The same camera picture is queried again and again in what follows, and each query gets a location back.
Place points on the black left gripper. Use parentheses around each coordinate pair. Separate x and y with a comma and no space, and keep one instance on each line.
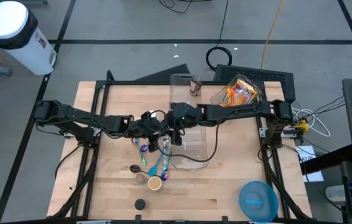
(146,130)

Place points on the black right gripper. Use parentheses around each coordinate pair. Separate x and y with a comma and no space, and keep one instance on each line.
(176,130)

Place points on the white lid spice jar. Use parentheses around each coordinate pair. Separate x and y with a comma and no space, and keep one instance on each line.
(156,114)

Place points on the purple spoon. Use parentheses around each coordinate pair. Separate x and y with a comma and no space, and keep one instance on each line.
(144,148)

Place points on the rainbow iridescent spoon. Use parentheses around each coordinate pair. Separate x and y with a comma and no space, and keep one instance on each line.
(165,175)

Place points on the teal plastic spoon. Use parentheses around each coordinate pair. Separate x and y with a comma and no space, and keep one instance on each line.
(153,171)

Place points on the black spoon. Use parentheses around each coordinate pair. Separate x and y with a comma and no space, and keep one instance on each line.
(134,169)

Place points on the gold lid furikake jar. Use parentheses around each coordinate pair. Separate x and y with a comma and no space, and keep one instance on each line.
(155,183)

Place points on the small brown lid jar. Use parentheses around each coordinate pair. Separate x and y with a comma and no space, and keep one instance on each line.
(140,179)

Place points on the black round cap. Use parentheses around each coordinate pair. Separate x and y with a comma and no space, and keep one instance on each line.
(140,204)

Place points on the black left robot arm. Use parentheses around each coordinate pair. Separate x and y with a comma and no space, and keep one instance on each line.
(79,113)

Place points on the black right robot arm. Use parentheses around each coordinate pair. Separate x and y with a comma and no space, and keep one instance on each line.
(235,110)

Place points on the clear plastic bin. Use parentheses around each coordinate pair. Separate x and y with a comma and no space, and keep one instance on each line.
(179,90)
(216,98)
(194,149)

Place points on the blue plastic bowl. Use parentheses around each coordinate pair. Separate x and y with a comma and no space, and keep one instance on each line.
(258,201)

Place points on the yellow plug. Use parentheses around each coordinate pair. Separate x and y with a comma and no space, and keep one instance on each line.
(302,126)

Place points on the white paper sheet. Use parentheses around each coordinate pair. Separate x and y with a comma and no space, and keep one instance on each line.
(314,175)

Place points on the white computer mouse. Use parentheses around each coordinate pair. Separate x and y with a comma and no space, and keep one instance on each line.
(334,193)

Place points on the white trash can black bag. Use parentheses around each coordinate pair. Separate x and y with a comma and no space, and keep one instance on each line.
(14,34)

